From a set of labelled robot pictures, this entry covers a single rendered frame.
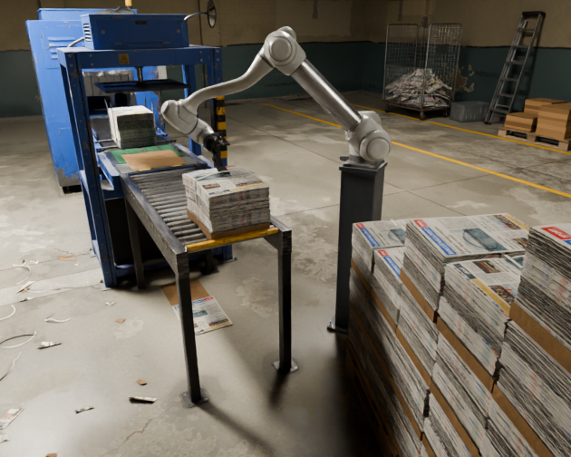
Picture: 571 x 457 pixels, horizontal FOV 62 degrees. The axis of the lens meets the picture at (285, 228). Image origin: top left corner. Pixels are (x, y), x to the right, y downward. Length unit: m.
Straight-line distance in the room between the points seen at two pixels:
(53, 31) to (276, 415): 4.28
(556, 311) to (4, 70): 10.22
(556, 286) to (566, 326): 0.08
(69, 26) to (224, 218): 3.73
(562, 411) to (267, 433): 1.47
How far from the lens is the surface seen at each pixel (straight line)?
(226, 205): 2.06
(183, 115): 2.35
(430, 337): 1.61
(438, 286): 1.50
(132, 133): 4.01
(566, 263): 1.03
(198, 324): 3.01
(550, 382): 1.13
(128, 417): 2.50
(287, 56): 2.14
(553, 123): 8.13
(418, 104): 9.77
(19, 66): 10.63
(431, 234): 1.57
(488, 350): 1.30
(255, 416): 2.39
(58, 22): 5.48
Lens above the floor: 1.67
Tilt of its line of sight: 23 degrees down
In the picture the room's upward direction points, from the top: straight up
